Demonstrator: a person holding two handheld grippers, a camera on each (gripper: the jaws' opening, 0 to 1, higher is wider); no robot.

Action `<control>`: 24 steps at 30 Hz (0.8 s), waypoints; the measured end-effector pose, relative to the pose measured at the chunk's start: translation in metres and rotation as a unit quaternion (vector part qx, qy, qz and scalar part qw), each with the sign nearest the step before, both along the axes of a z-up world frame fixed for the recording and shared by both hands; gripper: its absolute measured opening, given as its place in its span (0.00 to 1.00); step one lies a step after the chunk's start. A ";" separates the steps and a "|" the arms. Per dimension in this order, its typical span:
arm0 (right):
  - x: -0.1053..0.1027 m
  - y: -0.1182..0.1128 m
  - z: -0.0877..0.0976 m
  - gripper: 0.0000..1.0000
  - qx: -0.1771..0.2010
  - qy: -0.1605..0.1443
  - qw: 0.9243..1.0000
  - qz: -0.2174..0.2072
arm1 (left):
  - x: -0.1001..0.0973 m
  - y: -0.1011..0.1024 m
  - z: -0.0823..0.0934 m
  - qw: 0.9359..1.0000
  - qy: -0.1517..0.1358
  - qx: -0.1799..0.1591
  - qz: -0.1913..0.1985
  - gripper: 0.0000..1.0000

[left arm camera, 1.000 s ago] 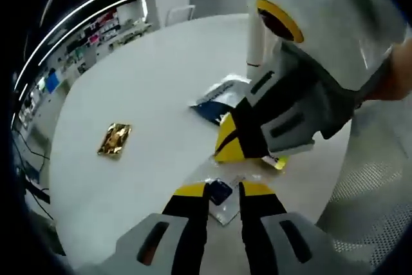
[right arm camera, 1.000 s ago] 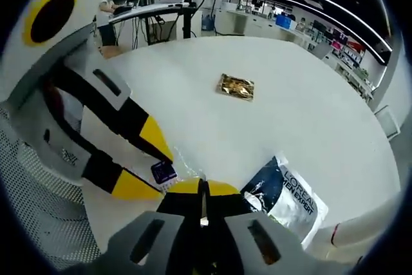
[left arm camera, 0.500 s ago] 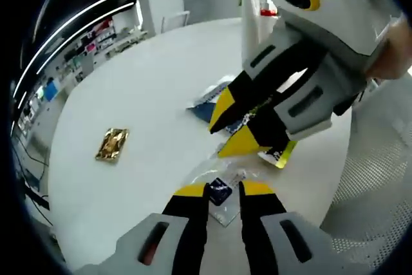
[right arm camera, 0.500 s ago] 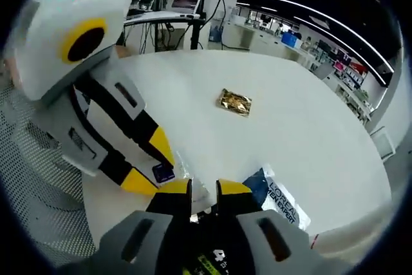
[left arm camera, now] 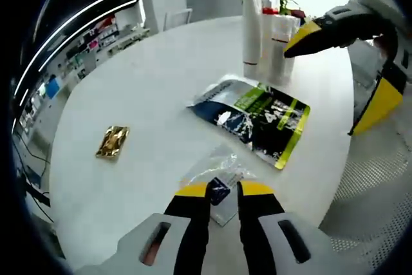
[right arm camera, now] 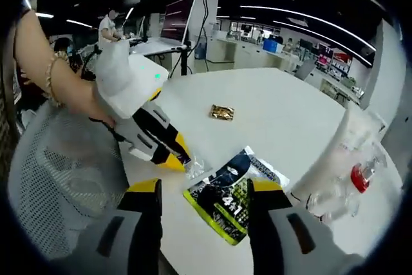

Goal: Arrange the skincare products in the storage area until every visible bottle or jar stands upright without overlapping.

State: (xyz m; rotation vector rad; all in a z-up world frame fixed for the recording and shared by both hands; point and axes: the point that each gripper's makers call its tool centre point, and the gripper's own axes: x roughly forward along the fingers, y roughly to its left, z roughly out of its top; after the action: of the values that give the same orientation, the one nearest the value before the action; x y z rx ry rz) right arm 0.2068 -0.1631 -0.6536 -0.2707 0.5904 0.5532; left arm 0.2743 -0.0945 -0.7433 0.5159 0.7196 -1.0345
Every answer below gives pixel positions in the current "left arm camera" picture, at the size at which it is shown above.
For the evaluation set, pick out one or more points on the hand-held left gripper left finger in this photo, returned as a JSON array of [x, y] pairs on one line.
[[190, 230]]

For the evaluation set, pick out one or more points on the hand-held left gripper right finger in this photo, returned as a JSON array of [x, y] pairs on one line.
[[257, 223]]

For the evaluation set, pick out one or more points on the clear blue label skincare sachet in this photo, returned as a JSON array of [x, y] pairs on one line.
[[222, 165]]

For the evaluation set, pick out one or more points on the clear cap skincare bottle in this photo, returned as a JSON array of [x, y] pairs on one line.
[[281, 69]]

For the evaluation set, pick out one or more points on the red collar skincare pump bottle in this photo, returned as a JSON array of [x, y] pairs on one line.
[[266, 30]]

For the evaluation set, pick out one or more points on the tall white skincare tube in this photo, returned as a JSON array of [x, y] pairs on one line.
[[251, 30]]

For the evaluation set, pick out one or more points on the green black skincare sachet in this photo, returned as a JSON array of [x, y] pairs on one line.
[[257, 120]]

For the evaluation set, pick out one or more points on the gold skincare sachet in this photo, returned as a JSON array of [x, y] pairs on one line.
[[112, 143]]

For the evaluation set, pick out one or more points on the red bag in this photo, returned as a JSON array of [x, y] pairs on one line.
[[299, 14]]

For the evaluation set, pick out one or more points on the grey mesh chair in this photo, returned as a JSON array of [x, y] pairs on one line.
[[370, 191]]

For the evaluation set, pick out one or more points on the white chair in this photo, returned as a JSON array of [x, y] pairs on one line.
[[178, 19]]

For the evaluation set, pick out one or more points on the blue plastic box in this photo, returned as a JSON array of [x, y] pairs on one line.
[[53, 86]]

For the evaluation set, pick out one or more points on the stocked display shelf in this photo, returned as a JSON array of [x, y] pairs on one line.
[[103, 35]]

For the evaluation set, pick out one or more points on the ceiling light strip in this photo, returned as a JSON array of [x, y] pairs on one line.
[[106, 15], [96, 4]]

